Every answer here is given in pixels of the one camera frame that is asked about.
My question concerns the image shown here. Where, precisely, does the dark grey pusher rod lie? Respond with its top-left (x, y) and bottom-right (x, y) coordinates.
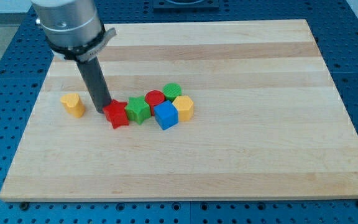
top-left (76, 57), bottom-right (112, 113)

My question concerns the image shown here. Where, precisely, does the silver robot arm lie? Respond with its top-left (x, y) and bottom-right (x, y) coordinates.
top-left (31, 0), bottom-right (117, 113)

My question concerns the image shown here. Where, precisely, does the yellow heart block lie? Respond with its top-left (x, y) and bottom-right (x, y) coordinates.
top-left (60, 93), bottom-right (85, 118)

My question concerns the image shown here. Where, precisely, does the red star block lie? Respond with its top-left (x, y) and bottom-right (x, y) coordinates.
top-left (103, 100), bottom-right (129, 129)

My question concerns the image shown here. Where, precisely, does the green star block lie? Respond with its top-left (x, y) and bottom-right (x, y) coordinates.
top-left (125, 96), bottom-right (151, 125)

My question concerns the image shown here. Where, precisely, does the red cylinder block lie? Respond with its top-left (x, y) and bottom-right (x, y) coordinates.
top-left (145, 90), bottom-right (165, 116)

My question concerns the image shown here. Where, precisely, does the blue cube block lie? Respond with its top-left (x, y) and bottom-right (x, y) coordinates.
top-left (154, 100), bottom-right (178, 130)

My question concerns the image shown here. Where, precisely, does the green cylinder block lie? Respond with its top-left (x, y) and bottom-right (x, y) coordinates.
top-left (162, 83), bottom-right (182, 102)

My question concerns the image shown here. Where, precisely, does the yellow hexagon block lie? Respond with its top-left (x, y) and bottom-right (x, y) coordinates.
top-left (173, 95), bottom-right (194, 121)

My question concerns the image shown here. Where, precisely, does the wooden board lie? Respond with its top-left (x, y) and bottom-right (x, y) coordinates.
top-left (0, 19), bottom-right (358, 202)

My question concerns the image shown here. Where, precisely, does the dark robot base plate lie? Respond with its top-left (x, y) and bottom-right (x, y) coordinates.
top-left (152, 0), bottom-right (219, 12)

